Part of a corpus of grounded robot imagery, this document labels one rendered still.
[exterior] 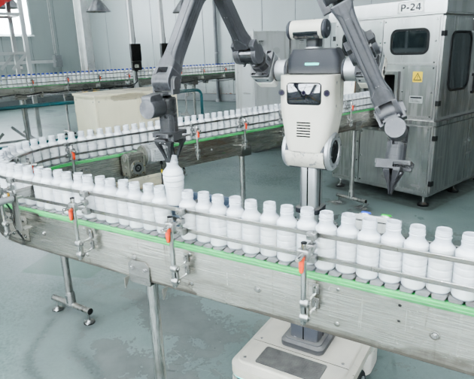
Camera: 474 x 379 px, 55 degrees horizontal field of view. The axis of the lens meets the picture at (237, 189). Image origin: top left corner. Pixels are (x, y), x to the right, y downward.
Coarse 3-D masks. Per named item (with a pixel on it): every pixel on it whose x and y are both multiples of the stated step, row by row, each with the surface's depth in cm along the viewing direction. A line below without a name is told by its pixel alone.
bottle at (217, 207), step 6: (216, 198) 142; (222, 198) 143; (216, 204) 143; (222, 204) 143; (210, 210) 144; (216, 210) 143; (222, 210) 143; (210, 222) 145; (216, 222) 143; (222, 222) 144; (210, 228) 146; (216, 228) 144; (222, 228) 144; (216, 234) 145; (222, 234) 145; (216, 240) 145; (222, 240) 145; (216, 246) 146; (222, 246) 146
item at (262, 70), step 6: (264, 54) 190; (270, 54) 193; (264, 60) 189; (270, 60) 192; (258, 66) 190; (264, 66) 190; (270, 66) 192; (252, 72) 195; (258, 72) 194; (264, 72) 192
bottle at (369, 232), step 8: (368, 224) 119; (376, 224) 119; (360, 232) 121; (368, 232) 119; (376, 232) 119; (368, 240) 119; (376, 240) 119; (360, 248) 120; (368, 248) 119; (376, 248) 119; (360, 256) 121; (368, 256) 120; (376, 256) 120; (368, 264) 121; (376, 264) 121; (360, 272) 122; (368, 272) 121; (376, 272) 122
